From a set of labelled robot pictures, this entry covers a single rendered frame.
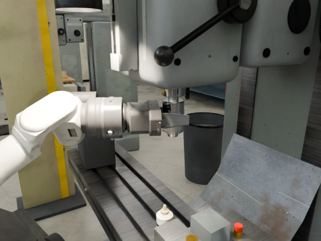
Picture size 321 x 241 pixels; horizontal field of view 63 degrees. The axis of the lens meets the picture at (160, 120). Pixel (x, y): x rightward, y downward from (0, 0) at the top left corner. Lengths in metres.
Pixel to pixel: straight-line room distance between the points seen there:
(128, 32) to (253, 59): 0.24
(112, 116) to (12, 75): 1.71
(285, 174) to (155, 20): 0.59
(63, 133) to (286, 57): 0.49
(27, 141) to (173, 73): 0.29
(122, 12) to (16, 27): 1.74
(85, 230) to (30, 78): 1.21
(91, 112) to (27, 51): 1.68
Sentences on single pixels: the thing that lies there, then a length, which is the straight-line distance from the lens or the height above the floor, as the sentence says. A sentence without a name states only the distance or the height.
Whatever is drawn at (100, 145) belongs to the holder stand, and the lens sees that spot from 1.04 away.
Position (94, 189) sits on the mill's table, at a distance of 0.94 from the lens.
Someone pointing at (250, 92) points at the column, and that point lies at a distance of 0.90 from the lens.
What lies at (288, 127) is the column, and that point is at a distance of 0.84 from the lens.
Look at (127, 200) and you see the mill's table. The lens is 0.86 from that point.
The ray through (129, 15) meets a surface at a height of 1.43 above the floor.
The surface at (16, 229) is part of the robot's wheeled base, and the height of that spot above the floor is 0.57.
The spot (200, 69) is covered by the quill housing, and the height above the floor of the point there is 1.35.
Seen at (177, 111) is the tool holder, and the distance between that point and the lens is 0.55.
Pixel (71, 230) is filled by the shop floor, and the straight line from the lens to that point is 2.27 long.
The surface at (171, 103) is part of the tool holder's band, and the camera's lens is 0.55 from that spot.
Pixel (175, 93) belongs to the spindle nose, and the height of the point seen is 1.29.
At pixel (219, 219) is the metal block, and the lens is 0.57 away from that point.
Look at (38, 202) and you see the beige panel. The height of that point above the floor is 0.05.
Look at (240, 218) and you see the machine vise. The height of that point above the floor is 0.98.
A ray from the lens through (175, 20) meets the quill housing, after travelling 0.44.
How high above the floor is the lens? 1.40
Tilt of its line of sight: 18 degrees down
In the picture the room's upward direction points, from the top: straight up
